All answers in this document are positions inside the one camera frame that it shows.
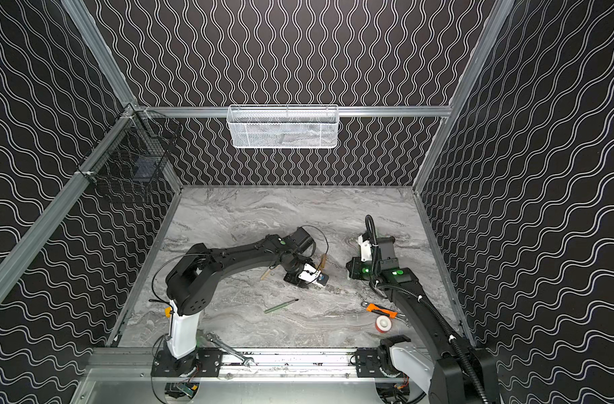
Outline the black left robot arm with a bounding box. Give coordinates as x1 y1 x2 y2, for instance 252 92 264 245
166 227 316 360

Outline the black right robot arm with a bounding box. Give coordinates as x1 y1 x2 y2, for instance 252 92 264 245
347 233 500 403

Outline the red white tape roll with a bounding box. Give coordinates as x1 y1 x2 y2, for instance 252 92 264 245
375 316 393 333

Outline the silver wrench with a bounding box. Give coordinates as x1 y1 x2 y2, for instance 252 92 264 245
205 333 256 367

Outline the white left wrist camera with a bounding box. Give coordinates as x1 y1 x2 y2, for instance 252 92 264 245
298 264 329 287

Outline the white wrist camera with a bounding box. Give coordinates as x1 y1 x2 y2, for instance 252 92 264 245
298 264 329 287
357 234 373 263

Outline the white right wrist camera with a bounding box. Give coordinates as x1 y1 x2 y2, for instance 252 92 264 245
357 234 373 263

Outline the orange handled utility knife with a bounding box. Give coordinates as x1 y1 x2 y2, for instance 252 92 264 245
361 301 399 319

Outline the white wire mesh basket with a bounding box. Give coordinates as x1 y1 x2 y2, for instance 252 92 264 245
226 104 340 149

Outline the black wire basket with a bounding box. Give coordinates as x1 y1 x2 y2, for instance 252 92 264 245
83 109 182 205

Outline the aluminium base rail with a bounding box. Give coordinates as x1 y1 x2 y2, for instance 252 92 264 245
86 343 434 385

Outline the aluminium corner frame post right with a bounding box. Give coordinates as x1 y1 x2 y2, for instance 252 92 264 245
413 0 515 195

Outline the aluminium corner frame post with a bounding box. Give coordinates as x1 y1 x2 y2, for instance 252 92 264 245
413 0 515 195
61 0 138 106

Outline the aluminium corner frame post left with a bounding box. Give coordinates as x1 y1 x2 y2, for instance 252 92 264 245
61 0 138 106

